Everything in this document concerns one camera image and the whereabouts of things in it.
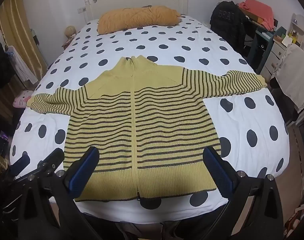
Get white tabletop mirror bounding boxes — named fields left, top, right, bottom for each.
left=290, top=13, right=304, bottom=48

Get yellow curtain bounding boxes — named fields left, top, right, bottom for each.
left=0, top=0, right=49, bottom=80

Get hanging clothes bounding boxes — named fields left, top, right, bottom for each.
left=0, top=24, right=39, bottom=93

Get yellow striped knit sweater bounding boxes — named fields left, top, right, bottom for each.
left=26, top=55, right=267, bottom=203

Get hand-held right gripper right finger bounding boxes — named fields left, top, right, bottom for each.
left=203, top=146, right=285, bottom=240

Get small tan pillow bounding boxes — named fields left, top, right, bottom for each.
left=65, top=25, right=76, bottom=40

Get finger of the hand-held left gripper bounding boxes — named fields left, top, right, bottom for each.
left=9, top=154, right=31, bottom=177
left=29, top=148, right=65, bottom=181

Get pink cat plush slipper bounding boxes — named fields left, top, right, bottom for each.
left=12, top=89, right=33, bottom=109

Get white polka dot blanket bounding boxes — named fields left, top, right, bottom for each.
left=9, top=14, right=291, bottom=224

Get black backpack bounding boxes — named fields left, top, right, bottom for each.
left=209, top=1, right=248, bottom=55

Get white drawer cabinet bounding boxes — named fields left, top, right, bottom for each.
left=268, top=36, right=288, bottom=77

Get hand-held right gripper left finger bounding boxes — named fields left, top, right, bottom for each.
left=17, top=146, right=104, bottom=240

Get orange pillow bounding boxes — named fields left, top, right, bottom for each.
left=96, top=5, right=182, bottom=35

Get chair with beige cover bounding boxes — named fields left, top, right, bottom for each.
left=270, top=43, right=304, bottom=117

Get teal desk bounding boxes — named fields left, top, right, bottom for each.
left=248, top=20, right=277, bottom=74

